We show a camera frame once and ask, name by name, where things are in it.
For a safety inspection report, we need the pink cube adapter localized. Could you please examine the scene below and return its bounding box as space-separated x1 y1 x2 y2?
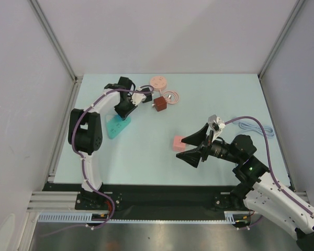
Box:
172 135 187 152

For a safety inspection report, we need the teal triangular power strip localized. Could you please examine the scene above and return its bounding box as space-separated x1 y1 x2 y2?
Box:
106 115 131 139

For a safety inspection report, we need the dark red cube adapter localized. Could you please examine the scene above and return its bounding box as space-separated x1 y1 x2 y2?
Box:
152 97 167 112

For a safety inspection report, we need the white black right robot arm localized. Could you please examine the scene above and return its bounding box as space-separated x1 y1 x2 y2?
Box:
176 123 314 250

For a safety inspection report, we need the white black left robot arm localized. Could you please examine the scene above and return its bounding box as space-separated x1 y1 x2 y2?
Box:
68 77 146 209

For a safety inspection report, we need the black cube adapter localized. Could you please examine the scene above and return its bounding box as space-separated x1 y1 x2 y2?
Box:
142 87 153 103

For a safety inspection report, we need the pink round power strip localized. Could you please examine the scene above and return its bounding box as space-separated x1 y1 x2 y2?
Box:
149 76 167 91

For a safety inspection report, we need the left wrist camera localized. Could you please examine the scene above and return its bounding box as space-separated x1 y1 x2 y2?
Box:
131 93 147 106

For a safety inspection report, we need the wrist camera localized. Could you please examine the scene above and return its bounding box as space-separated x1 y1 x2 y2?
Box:
208 115 226 139
131 93 147 106

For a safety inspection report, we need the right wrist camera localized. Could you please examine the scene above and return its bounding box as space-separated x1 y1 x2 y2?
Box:
208 115 226 139

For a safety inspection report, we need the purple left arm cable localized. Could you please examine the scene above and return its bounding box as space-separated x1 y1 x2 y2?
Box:
71 85 155 191

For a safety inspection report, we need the pink coiled cable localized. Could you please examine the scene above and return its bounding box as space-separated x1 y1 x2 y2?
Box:
159 90 181 105

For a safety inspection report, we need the light blue power cable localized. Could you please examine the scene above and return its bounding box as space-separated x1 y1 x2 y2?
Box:
231 117 275 138

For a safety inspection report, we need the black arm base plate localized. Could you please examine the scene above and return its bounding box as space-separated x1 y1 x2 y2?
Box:
43 182 257 221

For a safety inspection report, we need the slotted cable duct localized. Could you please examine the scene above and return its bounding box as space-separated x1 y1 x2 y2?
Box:
38 212 249 224

